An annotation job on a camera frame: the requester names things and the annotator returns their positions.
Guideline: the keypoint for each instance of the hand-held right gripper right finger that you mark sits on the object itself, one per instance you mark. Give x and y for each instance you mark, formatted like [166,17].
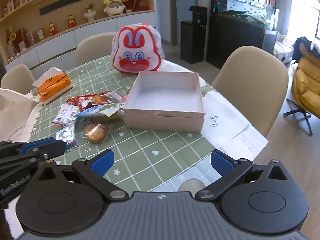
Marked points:
[221,161]

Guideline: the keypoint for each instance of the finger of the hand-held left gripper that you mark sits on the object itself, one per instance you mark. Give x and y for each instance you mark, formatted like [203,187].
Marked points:
[37,145]
[17,166]

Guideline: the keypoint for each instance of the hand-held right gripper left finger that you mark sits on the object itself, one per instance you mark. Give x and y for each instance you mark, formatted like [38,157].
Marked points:
[102,163]

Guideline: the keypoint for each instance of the silver orange-edged snack packet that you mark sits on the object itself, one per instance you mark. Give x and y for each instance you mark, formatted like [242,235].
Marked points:
[67,135]

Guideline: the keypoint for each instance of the clear-wrapped brown bun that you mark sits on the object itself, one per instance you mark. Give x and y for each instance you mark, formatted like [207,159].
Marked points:
[96,133]

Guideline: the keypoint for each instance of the white red-edged snack packet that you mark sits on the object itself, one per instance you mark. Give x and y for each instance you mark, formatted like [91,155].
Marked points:
[63,116]

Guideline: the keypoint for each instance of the blue white snack packet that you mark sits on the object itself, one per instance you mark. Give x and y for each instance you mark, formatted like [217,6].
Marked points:
[97,111]

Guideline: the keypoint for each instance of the red snack packet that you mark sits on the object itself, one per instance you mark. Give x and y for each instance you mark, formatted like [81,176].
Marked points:
[83,101]

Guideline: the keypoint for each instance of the orange-red snack packet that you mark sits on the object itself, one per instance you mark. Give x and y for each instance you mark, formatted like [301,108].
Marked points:
[100,97]

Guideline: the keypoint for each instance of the grey snack bar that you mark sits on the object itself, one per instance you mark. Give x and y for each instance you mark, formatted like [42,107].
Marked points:
[116,97]

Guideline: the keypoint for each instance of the pink cardboard box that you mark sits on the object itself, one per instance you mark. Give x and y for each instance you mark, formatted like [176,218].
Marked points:
[162,120]

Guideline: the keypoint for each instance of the small clear-wrapped snack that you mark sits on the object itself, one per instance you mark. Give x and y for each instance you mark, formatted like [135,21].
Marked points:
[128,90]

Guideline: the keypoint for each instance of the white paper sheet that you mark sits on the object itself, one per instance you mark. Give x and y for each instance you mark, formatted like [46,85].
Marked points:
[225,120]

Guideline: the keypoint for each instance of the green checked tablecloth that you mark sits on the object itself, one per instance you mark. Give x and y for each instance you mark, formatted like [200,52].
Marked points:
[150,150]

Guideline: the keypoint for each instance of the orange tissue box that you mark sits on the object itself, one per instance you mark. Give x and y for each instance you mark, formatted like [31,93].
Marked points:
[53,85]

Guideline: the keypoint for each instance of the beige dining chair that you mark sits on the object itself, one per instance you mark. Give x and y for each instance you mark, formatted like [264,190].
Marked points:
[92,47]
[252,80]
[17,78]

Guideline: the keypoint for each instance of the yellow cushion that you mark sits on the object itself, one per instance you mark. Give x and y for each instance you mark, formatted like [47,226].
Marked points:
[306,87]

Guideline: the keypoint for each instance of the rabbit-shaped red white bag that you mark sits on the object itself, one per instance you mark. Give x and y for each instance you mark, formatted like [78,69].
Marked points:
[136,55]

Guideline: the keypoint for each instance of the red doll figurine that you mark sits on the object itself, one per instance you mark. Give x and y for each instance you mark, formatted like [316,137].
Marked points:
[71,21]
[53,28]

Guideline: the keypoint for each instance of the black fish tank cabinet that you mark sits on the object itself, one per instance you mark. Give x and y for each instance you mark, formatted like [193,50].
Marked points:
[235,37]

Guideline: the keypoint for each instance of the black water dispenser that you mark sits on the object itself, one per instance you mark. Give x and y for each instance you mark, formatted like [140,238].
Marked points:
[192,40]

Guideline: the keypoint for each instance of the white sideboard cabinet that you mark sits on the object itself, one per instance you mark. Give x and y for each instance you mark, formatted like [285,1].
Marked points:
[100,27]

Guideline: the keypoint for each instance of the dark jacket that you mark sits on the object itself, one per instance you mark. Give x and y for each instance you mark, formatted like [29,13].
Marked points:
[298,47]

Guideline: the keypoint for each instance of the white vase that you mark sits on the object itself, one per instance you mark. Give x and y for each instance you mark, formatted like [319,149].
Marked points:
[90,15]

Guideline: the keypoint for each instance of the black soundbar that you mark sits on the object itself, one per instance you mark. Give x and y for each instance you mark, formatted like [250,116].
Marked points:
[61,4]

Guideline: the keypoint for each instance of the yellow white plush toy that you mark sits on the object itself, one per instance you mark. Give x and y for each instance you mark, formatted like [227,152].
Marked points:
[113,7]

